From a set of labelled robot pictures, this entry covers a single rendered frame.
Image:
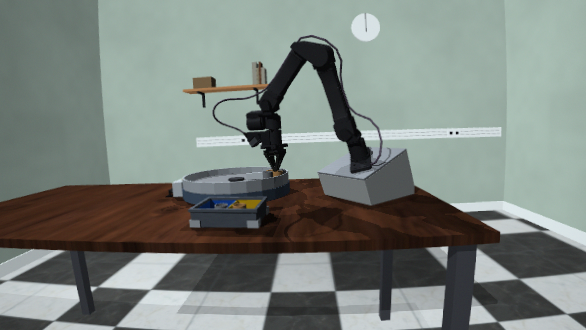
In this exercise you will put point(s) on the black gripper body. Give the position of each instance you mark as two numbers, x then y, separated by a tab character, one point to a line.
275	139

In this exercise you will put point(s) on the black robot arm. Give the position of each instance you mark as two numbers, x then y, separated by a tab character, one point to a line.
344	123

